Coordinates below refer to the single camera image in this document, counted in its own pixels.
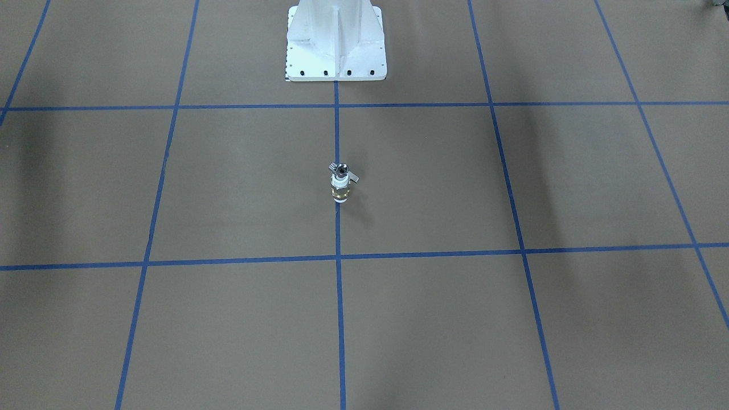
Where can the white brass PPR valve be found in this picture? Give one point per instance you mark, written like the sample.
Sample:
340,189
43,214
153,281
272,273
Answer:
340,188

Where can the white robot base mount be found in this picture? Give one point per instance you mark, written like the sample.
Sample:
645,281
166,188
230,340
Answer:
335,41

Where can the blue tape line lengthwise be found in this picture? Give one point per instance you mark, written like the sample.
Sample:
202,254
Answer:
339,269

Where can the blue tape line crosswise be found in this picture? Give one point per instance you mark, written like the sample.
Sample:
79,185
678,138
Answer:
358,256

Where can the brown paper table cover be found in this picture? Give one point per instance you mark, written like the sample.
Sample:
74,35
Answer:
165,130

